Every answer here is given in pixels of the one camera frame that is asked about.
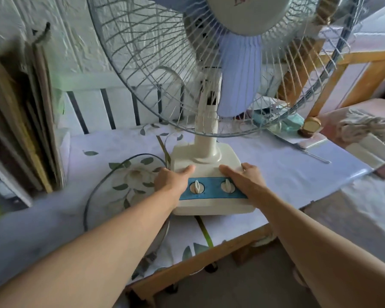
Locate round glass lid dark rim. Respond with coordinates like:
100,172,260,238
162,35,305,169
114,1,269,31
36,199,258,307
83,153,171,255

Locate wooden bed frame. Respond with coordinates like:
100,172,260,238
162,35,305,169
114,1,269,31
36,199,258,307
276,38,385,120

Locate white rectangular box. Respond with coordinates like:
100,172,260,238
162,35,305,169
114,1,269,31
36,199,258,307
345,134,385,169

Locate teal cloth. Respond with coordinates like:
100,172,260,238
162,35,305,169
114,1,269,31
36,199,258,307
252,110,305,132

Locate stack of brown cardboard sheets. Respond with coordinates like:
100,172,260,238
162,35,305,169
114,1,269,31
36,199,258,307
0,24,66,207

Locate white flat phone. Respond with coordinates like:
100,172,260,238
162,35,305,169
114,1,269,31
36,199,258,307
298,133,328,150

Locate white slatted railing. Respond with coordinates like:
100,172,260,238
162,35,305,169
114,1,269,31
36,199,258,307
56,86,193,135

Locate wooden table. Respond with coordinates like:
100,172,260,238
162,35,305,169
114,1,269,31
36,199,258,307
127,221,278,302

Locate person's right forearm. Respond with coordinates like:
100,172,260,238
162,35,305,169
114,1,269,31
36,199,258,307
254,189,385,308

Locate thin metal rod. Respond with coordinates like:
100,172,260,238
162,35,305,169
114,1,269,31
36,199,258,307
300,149,332,165

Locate person's left hand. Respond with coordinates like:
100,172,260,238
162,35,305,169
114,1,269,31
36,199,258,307
154,165,196,211

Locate white floral tablecloth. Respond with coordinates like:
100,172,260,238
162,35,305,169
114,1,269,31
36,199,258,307
0,123,374,287

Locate white table fan blue blades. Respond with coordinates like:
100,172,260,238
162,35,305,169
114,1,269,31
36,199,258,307
87,0,365,217

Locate person's right hand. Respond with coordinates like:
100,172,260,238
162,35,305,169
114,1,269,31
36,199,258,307
218,162,275,209

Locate person's left forearm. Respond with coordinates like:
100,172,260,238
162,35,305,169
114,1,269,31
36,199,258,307
0,189,181,308

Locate beige crumpled towel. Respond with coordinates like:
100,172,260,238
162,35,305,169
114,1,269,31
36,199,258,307
336,109,385,148

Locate round golden wooden case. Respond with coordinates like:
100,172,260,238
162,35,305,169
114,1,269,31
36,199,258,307
298,117,323,138

